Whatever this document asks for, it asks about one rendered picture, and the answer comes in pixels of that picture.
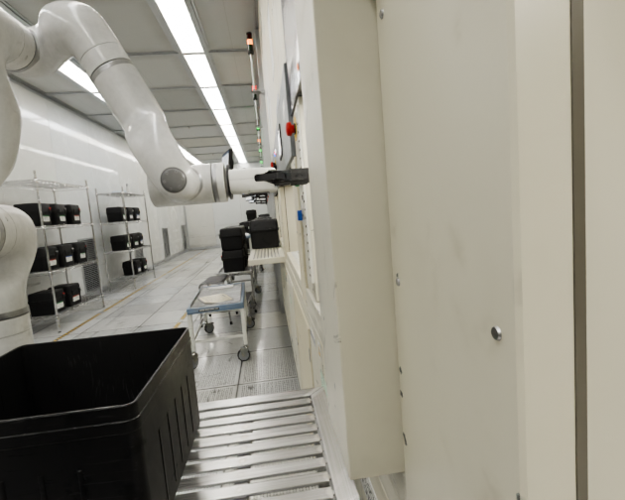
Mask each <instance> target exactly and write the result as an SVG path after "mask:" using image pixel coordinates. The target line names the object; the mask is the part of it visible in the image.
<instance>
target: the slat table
mask: <svg viewBox="0 0 625 500"><path fill-rule="evenodd" d="M198 411H199V419H200V424H199V427H198V429H199V430H200V429H207V428H214V427H221V426H228V425H235V424H241V425H237V426H230V427H223V428H216V429H209V430H202V431H197V433H196V435H195V438H194V439H200V438H210V439H203V440H196V441H194V442H193V444H192V447H191V450H198V449H204V448H211V447H218V446H224V445H231V444H238V443H239V444H238V445H236V446H229V447H223V448H216V449H209V450H203V451H196V452H190V453H189V456H188V459H187V463H190V462H197V461H203V460H210V459H216V458H222V457H228V456H235V455H237V457H235V458H228V459H222V460H216V461H210V462H203V463H197V464H190V465H186V467H185V470H184V473H183V476H182V477H184V476H191V475H197V474H203V473H209V472H215V471H222V470H228V469H234V468H236V469H235V471H230V472H224V473H218V474H211V475H205V476H199V477H193V478H187V479H181V482H180V485H179V487H178V490H177V492H181V491H188V490H194V489H199V488H205V487H212V486H218V485H224V484H230V483H234V486H229V487H223V488H217V489H211V490H205V491H198V492H192V493H187V494H181V495H176V496H175V499H174V500H231V499H232V500H249V496H255V495H262V494H268V493H274V492H280V491H286V490H292V489H298V488H304V487H310V486H316V485H317V489H312V490H306V491H300V492H294V493H288V494H282V495H276V496H270V497H263V498H257V499H251V500H361V498H360V495H359V492H358V489H357V486H356V483H355V480H350V479H349V475H348V472H347V469H346V466H345V463H344V460H343V456H342V453H341V450H340V447H339V444H338V441H337V437H336V434H335V431H334V428H333V425H332V421H331V418H330V415H329V412H328V401H327V397H326V394H325V391H324V388H323V387H316V388H308V389H302V390H294V391H287V392H280V393H272V394H265V395H258V396H250V397H243V398H236V399H228V400H221V401H214V402H206V403H199V404H198ZM304 414H311V415H305V416H298V417H291V418H284V419H277V418H283V417H290V416H297V415H304ZM270 419H277V420H272V421H265V422H258V423H254V422H256V421H263V420H270ZM307 423H312V424H310V425H303V426H296V427H290V428H283V429H276V430H269V431H262V432H256V433H253V431H260V430H266V429H273V428H280V427H287V426H293V425H300V424H307ZM310 433H313V435H308V436H301V437H290V436H296V435H303V434H310ZM233 434H240V435H236V436H229V437H219V436H226V435H233ZM212 437H216V438H212ZM283 437H289V438H283ZM270 438H282V439H275V440H269V441H262V442H255V443H253V441H257V440H264V439H270ZM307 444H314V445H313V446H307V447H300V448H294V449H287V450H281V451H274V452H268V453H261V454H255V455H252V453H255V452H261V451H268V450H274V449H281V448H287V447H294V446H301V445H307ZM311 456H315V458H313V459H307V460H301V461H294V462H288V463H281V464H275V465H269V466H262V467H256V468H251V466H254V465H260V464H266V463H273V462H279V461H286V460H292V459H298V458H305V457H311ZM312 470H316V473H310V474H304V475H298V476H292V477H285V478H279V479H273V480H267V481H261V482H254V483H250V480H255V479H262V478H268V477H274V476H280V475H287V474H293V473H299V472H305V471H312Z"/></svg>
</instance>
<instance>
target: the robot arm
mask: <svg viewBox="0 0 625 500"><path fill-rule="evenodd" d="M72 58H76V59H77V61H78V62H79V64H80V65H81V67H82V68H83V70H84V71H85V73H86V74H87V76H88V77H89V79H90V80H91V82H92V83H93V85H94V86H95V88H96V89H97V91H98V92H99V94H100V95H101V97H102V98H103V100H104V101H105V103H106V104H107V106H108V107H109V109H110V110H111V112H112V113H113V115H114V116H115V117H116V119H117V120H118V122H119V123H120V125H121V126H122V128H123V129H124V131H125V137H126V141H127V144H128V146H129V148H130V150H131V152H132V154H133V155H134V157H135V159H136V160H137V162H138V163H139V165H140V166H141V168H142V169H143V171H144V172H145V173H146V175H147V189H148V194H149V197H150V200H151V202H152V204H153V205H154V206H155V207H167V206H179V205H192V204H204V203H216V202H228V197H230V199H233V195H234V194H253V193H267V192H276V191H277V189H278V188H277V187H275V186H288V185H289V184H291V186H299V185H307V184H308V183H309V182H310V176H309V168H300V169H290V170H283V171H276V169H275V168H249V169H236V170H230V166H229V165H226V168H225V165H224V163H214V164H199V165H190V164H189V163H188V161H187V159H186V157H185V156H184V154H183V152H182V151H181V149H180V147H179V145H178V144H177V142H176V140H175V138H174V137H173V135H172V133H171V131H170V129H169V127H168V125H167V122H166V117H165V114H164V112H163V110H162V109H161V107H160V105H159V104H158V102H157V100H156V99H155V97H154V95H153V94H152V92H151V91H150V89H149V87H148V86H147V84H146V83H145V81H144V79H143V78H142V76H141V75H140V73H139V72H138V70H137V69H136V68H135V66H134V65H133V63H132V62H131V60H130V59H129V57H128V55H127V54H126V52H125V51H124V49H123V48H122V46H121V44H120V43H119V41H118V40H117V38H116V37H115V35H114V34H113V32H112V31H111V29H110V28H109V26H108V25H107V23H106V22H105V21H104V19H103V18H102V17H101V16H100V15H99V14H98V13H97V12H96V11H95V10H94V9H93V8H91V7H90V6H88V5H86V4H83V3H80V2H76V1H55V2H51V3H49V4H47V5H45V6H44V7H43V8H42V10H41V12H40V14H39V22H38V24H37V25H35V26H32V27H26V26H24V25H23V24H21V23H20V22H18V21H17V20H16V19H14V18H13V17H12V16H10V15H9V14H8V13H6V12H5V11H4V10H2V9H1V8H0V187H1V186H2V184H3V183H4V182H5V181H6V179H7V178H8V177H9V176H10V174H11V173H12V171H13V169H14V167H15V164H16V161H17V158H18V154H19V148H20V142H21V133H22V112H21V108H20V106H19V103H18V101H17V98H16V96H15V94H14V92H13V89H12V86H11V83H10V80H9V77H8V74H7V71H8V72H11V73H13V74H16V75H19V76H22V77H30V78H37V77H45V76H49V75H51V74H53V73H55V72H56V71H58V70H59V69H60V68H61V67H62V66H63V65H64V64H65V63H66V62H67V61H69V60H70V59H72ZM37 249H38V234H37V230H36V227H35V225H34V223H33V221H32V219H31V218H30V216H29V215H28V214H26V213H25V212H24V211H22V210H21V209H19V208H16V207H13V206H9V205H4V204H0V356H1V355H3V354H5V353H7V352H9V351H11V350H13V349H14V348H16V347H18V346H21V345H25V344H33V343H35V342H34V336H33V331H32V325H31V319H30V313H29V307H28V301H27V295H26V285H27V280H28V277H29V274H30V271H31V269H32V266H33V263H34V260H35V257H36V253H37Z"/></svg>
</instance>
